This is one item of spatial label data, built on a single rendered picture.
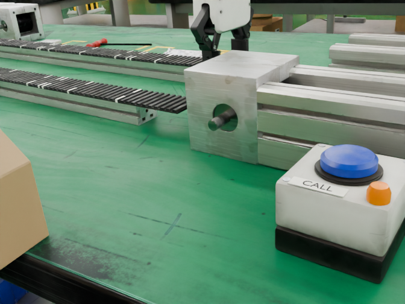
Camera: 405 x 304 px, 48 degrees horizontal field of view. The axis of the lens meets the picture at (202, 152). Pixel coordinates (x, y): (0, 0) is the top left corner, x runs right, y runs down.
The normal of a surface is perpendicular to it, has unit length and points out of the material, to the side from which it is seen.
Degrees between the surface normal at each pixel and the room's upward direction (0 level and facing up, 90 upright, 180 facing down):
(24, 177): 90
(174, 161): 0
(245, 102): 90
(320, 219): 90
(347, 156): 3
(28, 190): 90
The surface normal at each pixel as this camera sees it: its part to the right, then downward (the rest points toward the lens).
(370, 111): -0.58, 0.38
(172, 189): -0.07, -0.91
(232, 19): 0.81, 0.29
